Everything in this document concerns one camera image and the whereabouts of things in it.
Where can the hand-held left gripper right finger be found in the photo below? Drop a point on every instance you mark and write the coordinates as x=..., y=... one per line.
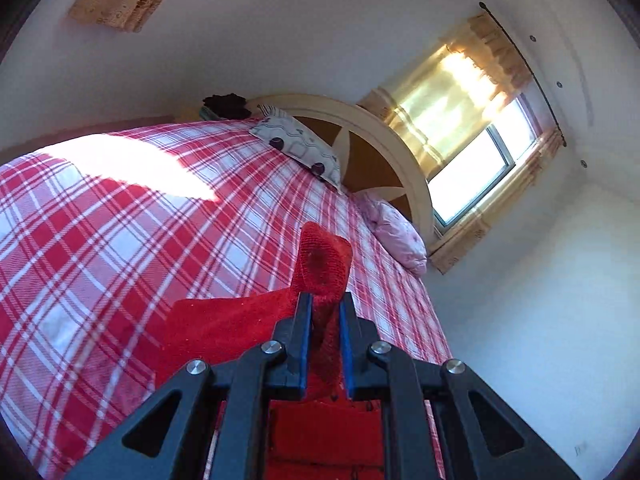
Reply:
x=346, y=352

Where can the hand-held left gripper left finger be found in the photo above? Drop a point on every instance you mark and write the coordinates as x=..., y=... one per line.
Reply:
x=304, y=342

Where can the red knit sweater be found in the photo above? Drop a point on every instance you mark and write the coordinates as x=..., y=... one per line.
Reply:
x=320, y=260

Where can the pink pillow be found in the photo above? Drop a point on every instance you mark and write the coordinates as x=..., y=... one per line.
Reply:
x=397, y=232

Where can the grey patterned pillow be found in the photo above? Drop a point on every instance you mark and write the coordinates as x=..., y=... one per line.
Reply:
x=295, y=140

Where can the red plaid bed sheet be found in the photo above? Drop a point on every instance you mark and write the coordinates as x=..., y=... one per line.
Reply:
x=125, y=240

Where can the window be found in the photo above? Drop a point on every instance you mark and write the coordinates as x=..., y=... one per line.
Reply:
x=475, y=170

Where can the cream arched headboard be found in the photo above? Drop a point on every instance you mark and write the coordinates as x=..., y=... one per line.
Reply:
x=380, y=130

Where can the dark cloth pile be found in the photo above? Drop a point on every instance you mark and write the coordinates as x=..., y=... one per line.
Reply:
x=227, y=105

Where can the yellow window curtain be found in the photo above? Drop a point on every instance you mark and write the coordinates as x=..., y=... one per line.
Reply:
x=425, y=105

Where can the black curtain rod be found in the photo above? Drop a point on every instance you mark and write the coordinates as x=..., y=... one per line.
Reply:
x=525, y=65

